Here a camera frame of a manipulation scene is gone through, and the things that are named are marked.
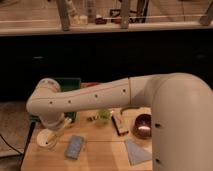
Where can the white paper cup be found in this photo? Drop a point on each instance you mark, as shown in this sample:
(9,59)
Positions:
(42,139)

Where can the yellow banana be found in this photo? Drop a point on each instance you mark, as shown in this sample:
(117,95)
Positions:
(55,134)

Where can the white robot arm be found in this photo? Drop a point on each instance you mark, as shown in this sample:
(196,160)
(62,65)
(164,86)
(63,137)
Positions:
(181,106)

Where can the small green cup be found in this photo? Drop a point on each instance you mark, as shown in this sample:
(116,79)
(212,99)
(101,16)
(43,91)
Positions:
(103,116)

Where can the orange plastic bowl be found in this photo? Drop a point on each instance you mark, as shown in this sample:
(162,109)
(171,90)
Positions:
(85,85)

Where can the black brown rectangular block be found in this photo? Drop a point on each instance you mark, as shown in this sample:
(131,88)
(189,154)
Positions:
(119,125)

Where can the green plastic tray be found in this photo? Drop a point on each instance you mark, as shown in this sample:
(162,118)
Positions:
(66,84)

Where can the dark brown bowl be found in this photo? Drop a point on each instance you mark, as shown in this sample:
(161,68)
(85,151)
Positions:
(142,126)

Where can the blue sponge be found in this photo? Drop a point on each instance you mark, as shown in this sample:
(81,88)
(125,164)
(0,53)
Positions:
(74,147)

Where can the grey folded cloth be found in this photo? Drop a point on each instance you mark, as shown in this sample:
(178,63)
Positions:
(136,154)

